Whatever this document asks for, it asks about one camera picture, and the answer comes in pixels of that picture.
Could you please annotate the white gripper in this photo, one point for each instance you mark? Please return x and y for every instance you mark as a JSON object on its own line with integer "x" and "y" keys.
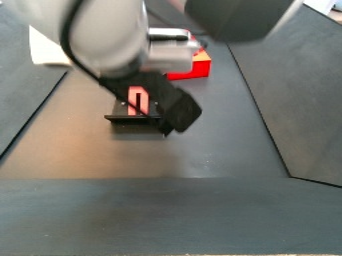
{"x": 159, "y": 36}

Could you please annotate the red double-square peg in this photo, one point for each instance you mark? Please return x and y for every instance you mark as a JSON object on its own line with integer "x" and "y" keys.
{"x": 139, "y": 100}

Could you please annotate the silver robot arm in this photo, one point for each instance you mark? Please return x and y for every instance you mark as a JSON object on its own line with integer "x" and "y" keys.
{"x": 107, "y": 37}

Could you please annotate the red shape-sorter board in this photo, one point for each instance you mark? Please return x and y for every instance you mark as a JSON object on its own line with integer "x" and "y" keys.
{"x": 198, "y": 65}

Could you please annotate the black curved holder stand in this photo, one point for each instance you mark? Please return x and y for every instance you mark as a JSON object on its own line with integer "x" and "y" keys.
{"x": 125, "y": 115}

